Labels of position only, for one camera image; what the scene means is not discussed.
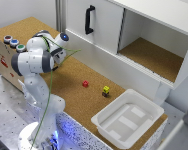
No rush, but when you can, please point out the pink block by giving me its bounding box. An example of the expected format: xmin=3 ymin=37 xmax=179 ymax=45
xmin=82 ymin=80 xmax=90 ymax=88

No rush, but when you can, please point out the yellow block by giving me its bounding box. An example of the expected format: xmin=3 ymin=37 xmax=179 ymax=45
xmin=103 ymin=85 xmax=111 ymax=94

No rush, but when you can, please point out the purple block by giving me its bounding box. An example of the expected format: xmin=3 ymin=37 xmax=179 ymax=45
xmin=101 ymin=91 xmax=110 ymax=98

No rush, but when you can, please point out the white sliding door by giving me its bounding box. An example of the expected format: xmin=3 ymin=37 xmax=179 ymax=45
xmin=65 ymin=0 xmax=125 ymax=55

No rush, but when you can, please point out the white plastic box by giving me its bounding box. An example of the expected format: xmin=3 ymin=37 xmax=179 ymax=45
xmin=90 ymin=88 xmax=165 ymax=150

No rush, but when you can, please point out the white cabinet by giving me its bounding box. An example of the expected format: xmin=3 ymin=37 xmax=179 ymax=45
xmin=62 ymin=0 xmax=188 ymax=107

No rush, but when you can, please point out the green button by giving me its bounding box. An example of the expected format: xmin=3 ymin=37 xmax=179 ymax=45
xmin=15 ymin=43 xmax=27 ymax=54

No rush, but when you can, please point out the blue button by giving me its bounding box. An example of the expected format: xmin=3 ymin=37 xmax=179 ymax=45
xmin=9 ymin=38 xmax=20 ymax=49

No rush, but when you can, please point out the red button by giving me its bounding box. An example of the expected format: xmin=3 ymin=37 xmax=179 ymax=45
xmin=3 ymin=34 xmax=14 ymax=44

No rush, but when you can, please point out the green cable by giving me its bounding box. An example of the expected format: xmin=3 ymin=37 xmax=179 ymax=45
xmin=29 ymin=35 xmax=82 ymax=149

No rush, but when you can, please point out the black door handle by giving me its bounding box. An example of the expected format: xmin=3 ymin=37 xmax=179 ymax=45
xmin=84 ymin=4 xmax=96 ymax=36

